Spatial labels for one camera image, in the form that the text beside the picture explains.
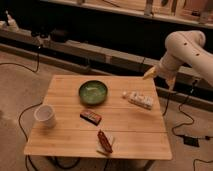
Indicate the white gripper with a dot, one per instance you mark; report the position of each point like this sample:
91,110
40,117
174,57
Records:
167,68

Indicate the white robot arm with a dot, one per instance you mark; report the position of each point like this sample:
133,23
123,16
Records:
183,47

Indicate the white patterned bottle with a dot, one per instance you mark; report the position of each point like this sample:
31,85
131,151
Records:
138,99

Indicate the black power adapter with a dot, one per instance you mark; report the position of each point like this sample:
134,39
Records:
191,141

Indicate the green ceramic bowl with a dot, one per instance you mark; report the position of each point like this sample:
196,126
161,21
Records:
93,92

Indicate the brown chocolate bar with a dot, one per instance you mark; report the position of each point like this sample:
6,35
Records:
91,117

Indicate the red-brown snack packet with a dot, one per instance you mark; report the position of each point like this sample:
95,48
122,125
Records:
104,141

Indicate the white napkin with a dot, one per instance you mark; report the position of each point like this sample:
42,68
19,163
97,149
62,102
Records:
99,147

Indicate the black device on ledge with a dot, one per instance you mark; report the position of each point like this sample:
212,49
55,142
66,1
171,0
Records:
58,35

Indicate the white cup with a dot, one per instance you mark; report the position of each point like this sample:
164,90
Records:
45,115

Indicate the white spray bottle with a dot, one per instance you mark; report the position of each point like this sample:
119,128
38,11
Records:
12,22

